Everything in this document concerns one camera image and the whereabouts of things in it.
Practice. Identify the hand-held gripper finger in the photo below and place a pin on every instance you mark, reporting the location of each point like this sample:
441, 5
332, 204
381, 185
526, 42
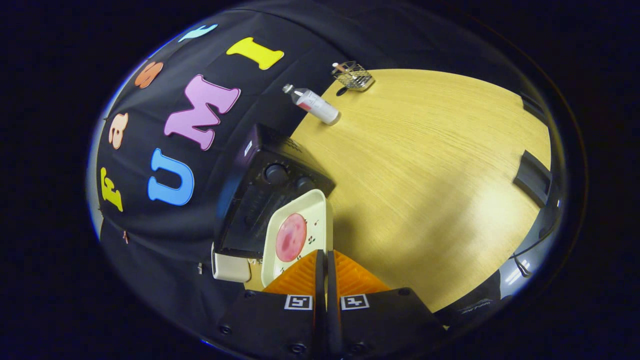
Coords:
320, 285
332, 290

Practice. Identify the pink ham slice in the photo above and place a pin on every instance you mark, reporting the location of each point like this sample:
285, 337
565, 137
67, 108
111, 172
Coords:
291, 237

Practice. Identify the cream food tray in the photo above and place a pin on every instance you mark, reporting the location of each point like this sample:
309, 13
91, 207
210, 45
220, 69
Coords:
310, 205

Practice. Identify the black toaster oven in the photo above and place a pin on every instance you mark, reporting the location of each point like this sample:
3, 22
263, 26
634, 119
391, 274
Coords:
280, 155

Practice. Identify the white bread toaster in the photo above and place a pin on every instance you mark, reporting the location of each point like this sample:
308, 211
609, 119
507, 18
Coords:
230, 267

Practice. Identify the clear plastic bottle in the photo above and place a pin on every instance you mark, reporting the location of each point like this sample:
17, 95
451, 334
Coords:
317, 106

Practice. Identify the small black disc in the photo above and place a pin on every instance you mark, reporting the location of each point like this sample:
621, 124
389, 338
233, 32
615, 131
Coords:
342, 91

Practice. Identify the black backdrop cloth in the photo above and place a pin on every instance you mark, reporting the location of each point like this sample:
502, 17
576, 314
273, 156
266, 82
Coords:
200, 57

